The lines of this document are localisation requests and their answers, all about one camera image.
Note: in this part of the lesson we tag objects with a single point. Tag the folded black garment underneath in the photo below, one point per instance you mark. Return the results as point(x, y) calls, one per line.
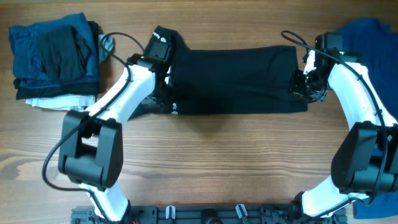
point(91, 88)

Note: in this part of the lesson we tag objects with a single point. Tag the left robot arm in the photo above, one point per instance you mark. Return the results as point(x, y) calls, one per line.
point(91, 154)

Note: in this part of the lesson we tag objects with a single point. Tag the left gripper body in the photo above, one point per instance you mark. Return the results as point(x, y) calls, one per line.
point(163, 96)

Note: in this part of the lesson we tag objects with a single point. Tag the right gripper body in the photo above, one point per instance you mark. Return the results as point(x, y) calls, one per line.
point(308, 86)

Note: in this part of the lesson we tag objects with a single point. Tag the folded blue garment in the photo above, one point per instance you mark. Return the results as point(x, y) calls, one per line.
point(27, 66)

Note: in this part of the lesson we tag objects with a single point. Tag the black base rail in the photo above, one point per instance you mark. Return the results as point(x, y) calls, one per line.
point(264, 214)

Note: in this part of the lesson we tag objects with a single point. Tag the folded white garment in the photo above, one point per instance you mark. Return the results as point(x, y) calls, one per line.
point(70, 101)

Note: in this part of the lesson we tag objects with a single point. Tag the black polo shirt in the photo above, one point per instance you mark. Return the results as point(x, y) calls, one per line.
point(202, 82)

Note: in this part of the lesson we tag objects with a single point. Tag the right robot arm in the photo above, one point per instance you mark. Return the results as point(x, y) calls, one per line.
point(365, 165)

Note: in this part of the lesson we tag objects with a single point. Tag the blue shirt on right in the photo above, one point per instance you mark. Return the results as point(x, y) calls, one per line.
point(378, 46)

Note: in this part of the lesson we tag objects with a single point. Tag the folded black garment on top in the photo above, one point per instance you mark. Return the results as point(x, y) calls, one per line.
point(64, 54)

